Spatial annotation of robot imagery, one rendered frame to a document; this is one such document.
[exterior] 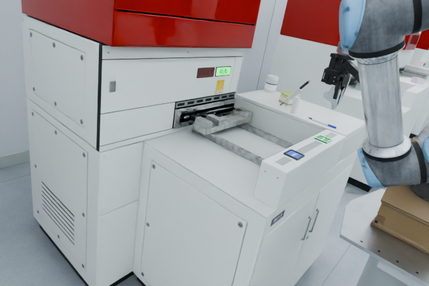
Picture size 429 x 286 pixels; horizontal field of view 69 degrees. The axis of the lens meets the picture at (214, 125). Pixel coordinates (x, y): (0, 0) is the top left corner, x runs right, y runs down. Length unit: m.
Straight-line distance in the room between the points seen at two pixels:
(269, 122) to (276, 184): 0.66
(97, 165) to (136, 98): 0.30
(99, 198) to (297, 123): 0.95
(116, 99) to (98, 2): 0.33
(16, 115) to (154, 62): 1.67
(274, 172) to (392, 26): 0.53
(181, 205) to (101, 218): 0.36
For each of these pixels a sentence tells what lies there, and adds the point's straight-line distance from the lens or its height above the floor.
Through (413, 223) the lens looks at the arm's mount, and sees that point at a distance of 1.16.
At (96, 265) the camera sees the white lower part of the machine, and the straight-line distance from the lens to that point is 1.61.
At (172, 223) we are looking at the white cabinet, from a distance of 1.37.
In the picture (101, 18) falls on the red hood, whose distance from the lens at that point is 1.14.
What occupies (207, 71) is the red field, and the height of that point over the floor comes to 1.10.
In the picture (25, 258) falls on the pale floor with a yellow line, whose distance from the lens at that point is 2.06.
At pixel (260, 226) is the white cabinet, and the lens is 1.05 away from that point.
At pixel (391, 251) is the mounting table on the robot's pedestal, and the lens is 1.12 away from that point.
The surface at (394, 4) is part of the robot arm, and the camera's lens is 0.75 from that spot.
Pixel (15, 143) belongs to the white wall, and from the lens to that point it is 2.83.
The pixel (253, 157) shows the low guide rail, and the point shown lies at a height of 0.84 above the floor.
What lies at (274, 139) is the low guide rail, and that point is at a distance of 1.56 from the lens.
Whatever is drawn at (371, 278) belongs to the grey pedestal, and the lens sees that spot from 1.31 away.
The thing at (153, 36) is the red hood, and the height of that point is 1.26.
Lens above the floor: 1.41
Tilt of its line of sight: 21 degrees down
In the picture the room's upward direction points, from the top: 10 degrees clockwise
